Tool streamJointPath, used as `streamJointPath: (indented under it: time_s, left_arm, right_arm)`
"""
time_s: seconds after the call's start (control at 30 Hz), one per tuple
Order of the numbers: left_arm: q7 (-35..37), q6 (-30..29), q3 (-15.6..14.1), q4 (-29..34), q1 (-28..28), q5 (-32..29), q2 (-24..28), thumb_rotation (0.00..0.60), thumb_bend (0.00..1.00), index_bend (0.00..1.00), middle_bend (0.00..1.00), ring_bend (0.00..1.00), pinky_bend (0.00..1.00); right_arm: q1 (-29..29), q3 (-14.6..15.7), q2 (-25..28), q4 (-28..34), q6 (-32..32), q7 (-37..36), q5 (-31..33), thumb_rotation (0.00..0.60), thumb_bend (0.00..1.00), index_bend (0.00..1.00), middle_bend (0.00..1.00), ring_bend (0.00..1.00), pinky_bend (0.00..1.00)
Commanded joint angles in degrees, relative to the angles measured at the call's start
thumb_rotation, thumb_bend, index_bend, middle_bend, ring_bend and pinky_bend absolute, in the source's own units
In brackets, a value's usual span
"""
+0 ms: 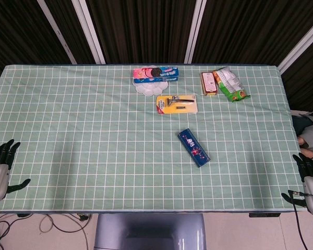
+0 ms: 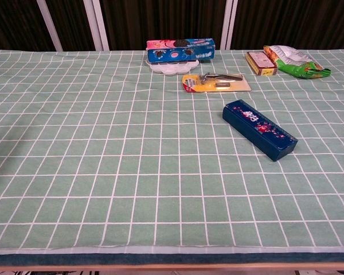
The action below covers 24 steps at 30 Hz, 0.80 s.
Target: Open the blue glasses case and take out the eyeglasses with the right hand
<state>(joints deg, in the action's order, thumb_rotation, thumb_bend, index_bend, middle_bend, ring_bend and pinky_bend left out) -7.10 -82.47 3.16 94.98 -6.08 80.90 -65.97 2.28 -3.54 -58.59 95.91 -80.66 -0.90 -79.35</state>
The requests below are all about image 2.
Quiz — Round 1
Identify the blue glasses case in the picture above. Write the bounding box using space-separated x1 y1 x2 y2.
222 99 299 162

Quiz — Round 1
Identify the yellow razor blister pack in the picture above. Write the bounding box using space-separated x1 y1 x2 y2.
181 72 252 93

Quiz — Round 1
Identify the white plastic paint palette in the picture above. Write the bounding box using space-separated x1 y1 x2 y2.
147 58 201 76

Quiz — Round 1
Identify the green checked tablecloth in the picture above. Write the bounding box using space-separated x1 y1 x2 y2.
0 49 344 255

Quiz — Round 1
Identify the blue Oreo cookie box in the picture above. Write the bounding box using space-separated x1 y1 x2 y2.
146 38 217 64

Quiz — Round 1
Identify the red and yellow small box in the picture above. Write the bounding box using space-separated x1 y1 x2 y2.
245 51 278 77

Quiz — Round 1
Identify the dark pleated partition panel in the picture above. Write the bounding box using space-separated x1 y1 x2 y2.
99 0 227 52
230 0 344 52
45 0 96 52
0 0 56 52

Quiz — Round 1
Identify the blue felt table underlay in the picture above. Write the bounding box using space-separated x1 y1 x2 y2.
0 253 344 267

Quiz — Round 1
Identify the green snack bag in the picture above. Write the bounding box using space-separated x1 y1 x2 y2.
263 45 332 80

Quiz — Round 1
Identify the white partition post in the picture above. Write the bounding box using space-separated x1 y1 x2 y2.
220 0 238 51
83 0 110 52
36 0 64 52

